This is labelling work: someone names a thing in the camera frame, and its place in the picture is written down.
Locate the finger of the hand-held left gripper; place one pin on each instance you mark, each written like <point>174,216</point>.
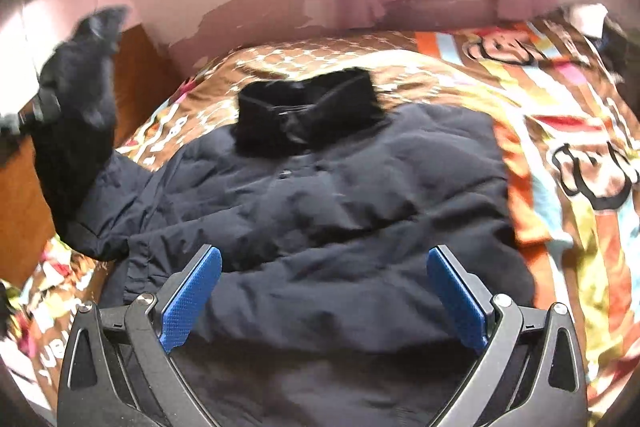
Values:
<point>46,107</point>

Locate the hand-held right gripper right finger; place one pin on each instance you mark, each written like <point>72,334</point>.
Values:
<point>457,302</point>

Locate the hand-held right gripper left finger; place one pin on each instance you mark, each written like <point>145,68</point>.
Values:
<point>192,297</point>

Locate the dark navy padded jacket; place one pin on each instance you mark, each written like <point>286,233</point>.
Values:
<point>325,207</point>

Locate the printed brown blanket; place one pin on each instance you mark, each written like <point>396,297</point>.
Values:
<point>550,107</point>

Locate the white object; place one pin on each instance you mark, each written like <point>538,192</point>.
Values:
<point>589,19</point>

